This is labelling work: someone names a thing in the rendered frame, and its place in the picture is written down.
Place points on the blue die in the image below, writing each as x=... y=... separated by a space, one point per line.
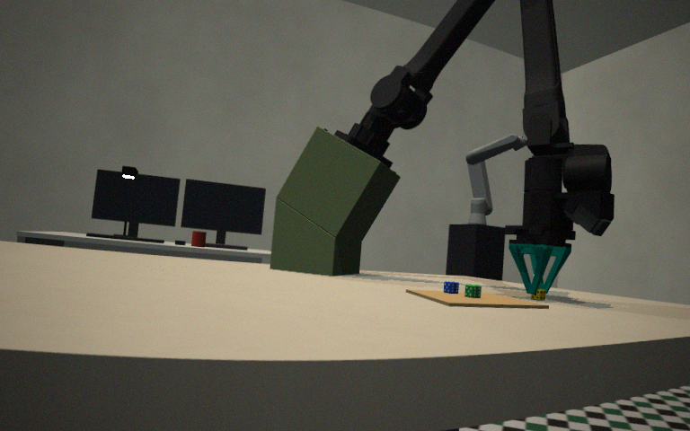
x=451 y=287

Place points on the yellow die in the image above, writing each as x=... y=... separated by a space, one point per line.
x=540 y=295

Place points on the green die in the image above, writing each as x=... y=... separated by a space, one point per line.
x=473 y=291

